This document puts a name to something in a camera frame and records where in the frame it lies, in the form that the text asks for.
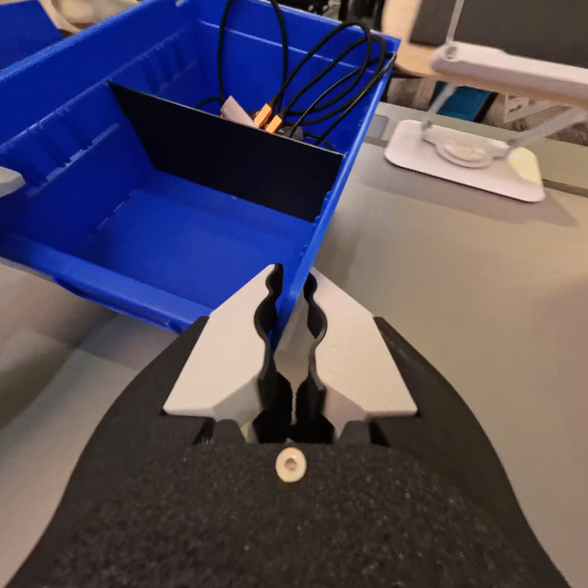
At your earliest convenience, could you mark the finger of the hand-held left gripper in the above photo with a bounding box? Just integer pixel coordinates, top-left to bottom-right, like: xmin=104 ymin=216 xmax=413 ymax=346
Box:
xmin=0 ymin=167 xmax=26 ymax=197

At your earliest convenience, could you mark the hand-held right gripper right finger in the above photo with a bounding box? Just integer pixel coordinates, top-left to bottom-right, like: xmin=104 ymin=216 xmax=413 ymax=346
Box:
xmin=296 ymin=270 xmax=419 ymax=437

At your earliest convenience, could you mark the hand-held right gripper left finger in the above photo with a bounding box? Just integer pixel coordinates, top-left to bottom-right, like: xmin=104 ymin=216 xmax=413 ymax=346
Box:
xmin=163 ymin=263 xmax=291 ymax=421

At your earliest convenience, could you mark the blue plastic bin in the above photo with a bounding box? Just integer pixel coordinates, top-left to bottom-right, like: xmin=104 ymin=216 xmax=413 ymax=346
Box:
xmin=0 ymin=0 xmax=401 ymax=334
xmin=0 ymin=0 xmax=64 ymax=70

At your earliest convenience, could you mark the grey usb hub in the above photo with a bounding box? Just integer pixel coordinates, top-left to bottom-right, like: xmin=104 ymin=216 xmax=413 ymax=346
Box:
xmin=220 ymin=96 xmax=258 ymax=128

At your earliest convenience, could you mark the black cable with orange plugs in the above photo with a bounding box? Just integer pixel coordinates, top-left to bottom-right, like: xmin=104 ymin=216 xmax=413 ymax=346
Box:
xmin=285 ymin=39 xmax=397 ymax=150

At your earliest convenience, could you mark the black bin divider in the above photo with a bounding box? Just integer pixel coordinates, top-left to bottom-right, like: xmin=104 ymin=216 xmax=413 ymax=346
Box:
xmin=108 ymin=82 xmax=345 ymax=223

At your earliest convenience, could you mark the white laptop stand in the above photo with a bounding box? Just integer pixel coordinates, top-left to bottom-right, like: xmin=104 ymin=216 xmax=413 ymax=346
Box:
xmin=385 ymin=0 xmax=588 ymax=204

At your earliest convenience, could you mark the blue storage box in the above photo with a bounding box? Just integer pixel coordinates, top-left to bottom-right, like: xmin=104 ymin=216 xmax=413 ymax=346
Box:
xmin=435 ymin=86 xmax=493 ymax=122

